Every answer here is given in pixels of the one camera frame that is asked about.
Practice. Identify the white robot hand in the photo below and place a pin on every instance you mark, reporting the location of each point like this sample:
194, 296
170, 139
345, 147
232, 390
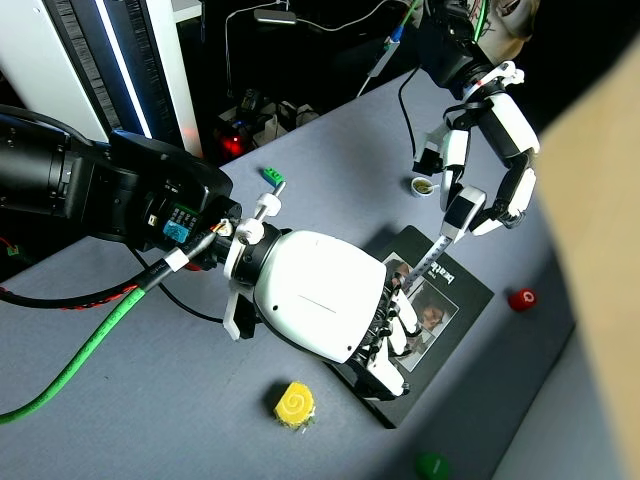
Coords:
320, 290
515, 135

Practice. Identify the white and black tape measure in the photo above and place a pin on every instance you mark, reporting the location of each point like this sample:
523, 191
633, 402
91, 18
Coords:
462, 212

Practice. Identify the black Beatles hardcover book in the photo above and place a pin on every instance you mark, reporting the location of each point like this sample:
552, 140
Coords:
465, 310

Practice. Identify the small white cup with spoon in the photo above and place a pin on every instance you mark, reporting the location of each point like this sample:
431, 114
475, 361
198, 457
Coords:
422, 187

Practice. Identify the yellow swirl toy cake roll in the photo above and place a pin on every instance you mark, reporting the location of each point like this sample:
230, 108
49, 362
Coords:
294, 405

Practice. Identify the green and blue toy brick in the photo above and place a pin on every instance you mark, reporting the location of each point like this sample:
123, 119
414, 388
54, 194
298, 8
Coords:
271, 174

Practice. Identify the red toy cylinder block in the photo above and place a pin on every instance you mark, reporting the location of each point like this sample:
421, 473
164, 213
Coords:
522, 300

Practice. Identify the black power strip with plugs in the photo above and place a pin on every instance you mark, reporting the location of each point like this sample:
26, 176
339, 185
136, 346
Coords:
260, 125

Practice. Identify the grey table cloth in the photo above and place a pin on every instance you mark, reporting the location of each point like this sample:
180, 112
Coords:
150, 400

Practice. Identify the green toy cylinder block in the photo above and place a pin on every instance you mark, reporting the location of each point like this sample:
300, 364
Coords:
434, 465

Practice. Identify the grey power adapter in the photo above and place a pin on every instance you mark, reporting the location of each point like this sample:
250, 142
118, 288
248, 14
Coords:
275, 16

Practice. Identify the white cabinet with light strip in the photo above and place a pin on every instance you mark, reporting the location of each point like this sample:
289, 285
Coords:
40, 45

